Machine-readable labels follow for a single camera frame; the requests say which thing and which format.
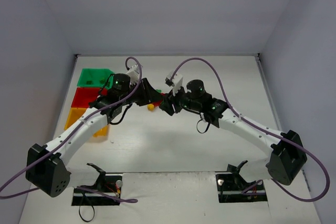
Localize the red plastic bin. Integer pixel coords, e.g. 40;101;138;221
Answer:
71;87;107;108

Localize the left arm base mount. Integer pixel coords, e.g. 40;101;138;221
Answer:
71;173;123;207

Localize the purple cable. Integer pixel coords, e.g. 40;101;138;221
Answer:
170;57;331;203
0;56;144;204

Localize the yellow red lego block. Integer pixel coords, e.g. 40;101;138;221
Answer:
147;104;155;111

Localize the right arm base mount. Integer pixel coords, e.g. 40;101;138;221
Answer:
215;173;267;204

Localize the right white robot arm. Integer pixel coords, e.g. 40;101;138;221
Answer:
160;72;307;187

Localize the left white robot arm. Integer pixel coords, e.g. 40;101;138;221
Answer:
25;63;162;197

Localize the red arch lego brick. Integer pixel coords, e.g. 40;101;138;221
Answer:
153;101;162;107

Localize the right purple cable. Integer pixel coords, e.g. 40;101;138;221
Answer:
170;57;331;203

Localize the yellow plastic bin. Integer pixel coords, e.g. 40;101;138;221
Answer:
64;106;109;137

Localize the green plastic bin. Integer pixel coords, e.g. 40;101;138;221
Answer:
77;68;114;89

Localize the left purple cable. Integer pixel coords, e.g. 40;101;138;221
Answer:
0;56;144;204

